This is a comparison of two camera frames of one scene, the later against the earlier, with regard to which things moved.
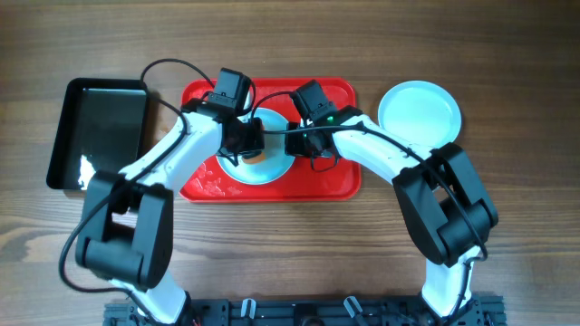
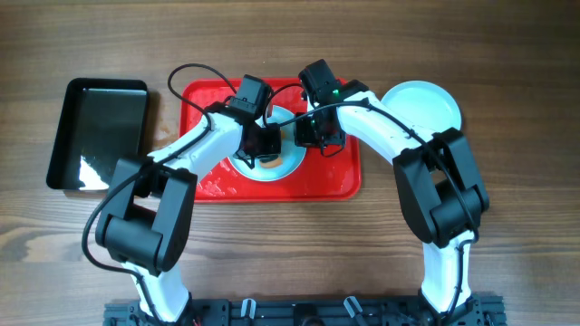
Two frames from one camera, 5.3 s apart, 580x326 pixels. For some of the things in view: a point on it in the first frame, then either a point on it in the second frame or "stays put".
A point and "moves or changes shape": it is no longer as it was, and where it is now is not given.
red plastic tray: [306, 178] stays put
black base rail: [308, 311] stays put
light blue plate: [422, 112] stays put
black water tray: [99, 128] stays put
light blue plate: [276, 163] moves or changes shape
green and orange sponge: [256, 159] moves or changes shape
